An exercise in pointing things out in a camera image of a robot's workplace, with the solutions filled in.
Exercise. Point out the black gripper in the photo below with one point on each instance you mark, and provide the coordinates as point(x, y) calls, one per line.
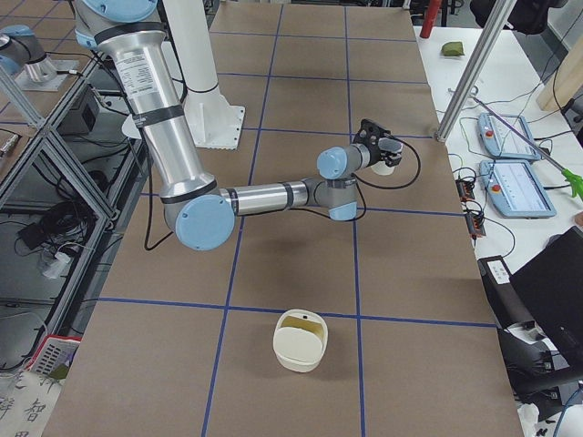
point(377, 157)

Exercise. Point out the white ribbed HOME mug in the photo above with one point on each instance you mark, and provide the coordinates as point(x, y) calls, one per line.
point(382, 169)

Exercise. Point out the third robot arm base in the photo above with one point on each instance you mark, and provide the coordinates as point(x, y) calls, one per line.
point(27, 62)

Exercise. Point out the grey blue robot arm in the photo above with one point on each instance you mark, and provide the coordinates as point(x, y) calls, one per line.
point(200, 213)

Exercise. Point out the upper teach pendant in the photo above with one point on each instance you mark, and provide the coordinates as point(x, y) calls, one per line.
point(500, 143)

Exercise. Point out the teach pendant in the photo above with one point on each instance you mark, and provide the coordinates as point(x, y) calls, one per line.
point(500, 143)
point(514, 189)

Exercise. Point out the green cloth lump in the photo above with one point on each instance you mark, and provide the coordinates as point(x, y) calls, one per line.
point(453, 49)

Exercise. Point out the lower teach pendant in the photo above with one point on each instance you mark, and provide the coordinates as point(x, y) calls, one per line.
point(514, 189)

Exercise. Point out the red bottle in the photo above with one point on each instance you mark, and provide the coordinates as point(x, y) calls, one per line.
point(430, 15)

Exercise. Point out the green grabber tool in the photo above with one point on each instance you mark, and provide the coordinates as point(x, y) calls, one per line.
point(574, 180)

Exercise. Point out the cream lidded bin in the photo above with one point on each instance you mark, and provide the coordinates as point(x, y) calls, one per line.
point(300, 340)

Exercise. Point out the black box with label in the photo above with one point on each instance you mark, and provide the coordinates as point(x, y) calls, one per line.
point(533, 363)

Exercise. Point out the black power box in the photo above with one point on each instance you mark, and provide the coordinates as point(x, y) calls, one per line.
point(82, 116)

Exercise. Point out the white plastic basket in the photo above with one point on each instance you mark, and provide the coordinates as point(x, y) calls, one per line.
point(54, 351)

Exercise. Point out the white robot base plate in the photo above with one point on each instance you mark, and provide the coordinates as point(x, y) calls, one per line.
point(185, 70)

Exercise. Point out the aluminium frame post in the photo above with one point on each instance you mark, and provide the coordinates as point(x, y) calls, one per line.
point(489, 35)

